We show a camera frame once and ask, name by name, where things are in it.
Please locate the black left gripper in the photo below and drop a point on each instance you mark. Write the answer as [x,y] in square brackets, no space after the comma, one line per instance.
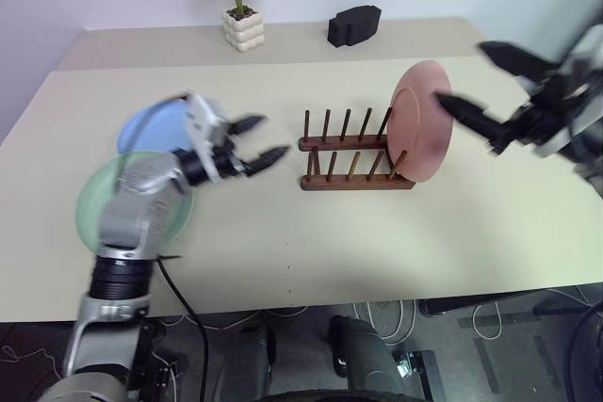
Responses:
[231,163]

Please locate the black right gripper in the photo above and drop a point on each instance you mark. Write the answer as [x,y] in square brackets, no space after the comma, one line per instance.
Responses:
[549,107]

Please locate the pink plate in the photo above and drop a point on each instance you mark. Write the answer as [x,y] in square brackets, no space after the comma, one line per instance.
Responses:
[419,129]

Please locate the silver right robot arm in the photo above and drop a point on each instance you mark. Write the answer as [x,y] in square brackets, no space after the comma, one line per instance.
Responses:
[582,138]

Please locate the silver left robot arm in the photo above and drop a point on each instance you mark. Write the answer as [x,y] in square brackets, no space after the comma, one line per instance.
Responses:
[136,195]

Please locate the wooden dish rack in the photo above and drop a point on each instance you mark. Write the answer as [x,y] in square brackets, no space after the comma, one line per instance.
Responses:
[351,181]

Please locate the blue plate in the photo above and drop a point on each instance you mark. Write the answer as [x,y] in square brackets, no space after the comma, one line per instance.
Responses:
[151,126]

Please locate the white bubbly plant pot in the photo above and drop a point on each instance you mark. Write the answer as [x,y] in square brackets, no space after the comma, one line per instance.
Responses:
[242,31]

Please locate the black foam block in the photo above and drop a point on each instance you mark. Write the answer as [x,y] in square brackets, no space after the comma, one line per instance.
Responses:
[352,27]

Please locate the green plate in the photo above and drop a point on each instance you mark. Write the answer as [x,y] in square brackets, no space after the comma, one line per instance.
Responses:
[94,195]

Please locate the dark grey rounded shape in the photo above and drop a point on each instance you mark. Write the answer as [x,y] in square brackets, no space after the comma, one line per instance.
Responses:
[365,355]

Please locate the black robot waist housing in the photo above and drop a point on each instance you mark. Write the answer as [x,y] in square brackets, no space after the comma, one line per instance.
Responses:
[151,364]

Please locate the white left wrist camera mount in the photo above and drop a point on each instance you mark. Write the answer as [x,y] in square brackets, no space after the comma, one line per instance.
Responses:
[204,123]

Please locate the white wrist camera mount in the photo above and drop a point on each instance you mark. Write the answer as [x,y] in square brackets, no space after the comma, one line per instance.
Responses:
[204,123]
[577,61]

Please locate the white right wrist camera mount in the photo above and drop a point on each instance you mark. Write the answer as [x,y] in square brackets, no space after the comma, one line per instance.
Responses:
[577,61]

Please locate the black table frame bar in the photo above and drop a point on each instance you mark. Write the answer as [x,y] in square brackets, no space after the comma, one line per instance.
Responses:
[494,302]

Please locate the black bracket with caster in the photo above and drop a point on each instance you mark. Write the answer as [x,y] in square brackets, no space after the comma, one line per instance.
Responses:
[421,366]

